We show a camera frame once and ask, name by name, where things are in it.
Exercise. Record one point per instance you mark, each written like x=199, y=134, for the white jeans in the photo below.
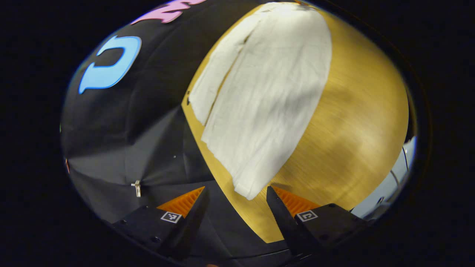
x=267, y=92

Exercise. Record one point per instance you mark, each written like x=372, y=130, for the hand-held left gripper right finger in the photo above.
x=285, y=222

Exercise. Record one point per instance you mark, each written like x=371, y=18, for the black backdrop cloth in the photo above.
x=148, y=129

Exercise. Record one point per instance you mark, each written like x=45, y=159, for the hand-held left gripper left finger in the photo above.
x=193, y=226

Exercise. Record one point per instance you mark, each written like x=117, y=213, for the white backdrop clip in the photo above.
x=137, y=188

